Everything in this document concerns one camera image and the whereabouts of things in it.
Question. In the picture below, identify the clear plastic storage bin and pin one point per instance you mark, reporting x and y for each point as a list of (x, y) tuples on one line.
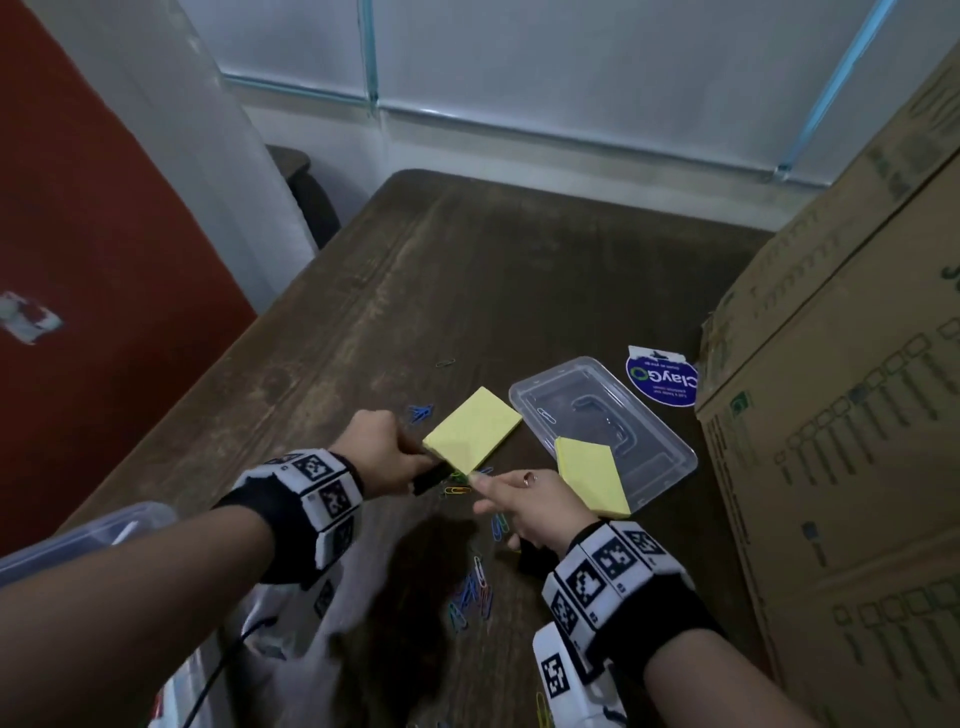
[(112, 525)]

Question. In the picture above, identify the black binder clip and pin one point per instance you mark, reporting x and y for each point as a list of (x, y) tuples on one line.
[(429, 480)]

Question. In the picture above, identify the black wristband with marker tiles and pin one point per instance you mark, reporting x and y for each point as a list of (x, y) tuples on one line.
[(615, 570), (315, 480)]

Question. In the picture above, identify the round blue sticker card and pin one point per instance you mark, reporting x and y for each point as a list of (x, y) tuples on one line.
[(660, 382)]

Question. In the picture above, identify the coloured paper clips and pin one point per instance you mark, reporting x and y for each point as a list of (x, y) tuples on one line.
[(471, 592)]

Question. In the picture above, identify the large printed cardboard box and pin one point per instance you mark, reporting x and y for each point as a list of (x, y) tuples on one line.
[(862, 412)]

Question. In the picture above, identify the clear plastic container lid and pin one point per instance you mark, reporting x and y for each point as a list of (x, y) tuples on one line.
[(600, 397)]

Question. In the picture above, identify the red panel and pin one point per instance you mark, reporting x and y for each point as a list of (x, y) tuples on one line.
[(90, 225)]

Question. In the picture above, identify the person's left forearm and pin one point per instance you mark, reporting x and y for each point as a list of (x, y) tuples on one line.
[(112, 615)]

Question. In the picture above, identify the frosted glass partition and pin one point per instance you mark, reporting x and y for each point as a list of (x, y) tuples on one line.
[(600, 60)]

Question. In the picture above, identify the yellow sticky note pad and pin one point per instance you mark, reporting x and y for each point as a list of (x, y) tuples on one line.
[(592, 476), (472, 427)]

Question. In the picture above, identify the person's left hand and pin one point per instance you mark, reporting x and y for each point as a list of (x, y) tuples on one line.
[(382, 450)]

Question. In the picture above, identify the person's right hand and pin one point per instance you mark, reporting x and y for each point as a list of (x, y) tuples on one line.
[(544, 510)]

